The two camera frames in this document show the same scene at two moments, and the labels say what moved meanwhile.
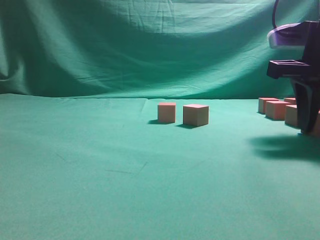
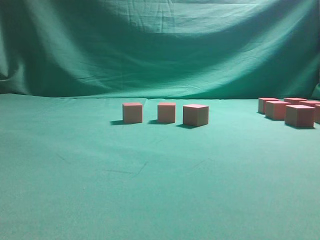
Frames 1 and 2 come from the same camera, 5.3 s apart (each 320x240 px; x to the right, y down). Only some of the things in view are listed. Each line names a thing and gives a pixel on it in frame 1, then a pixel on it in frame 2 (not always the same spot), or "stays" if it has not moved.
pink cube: x=166 y=112 stays
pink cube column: x=316 y=129 -> x=132 y=113
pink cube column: x=275 y=110 stays
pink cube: x=195 y=115 stays
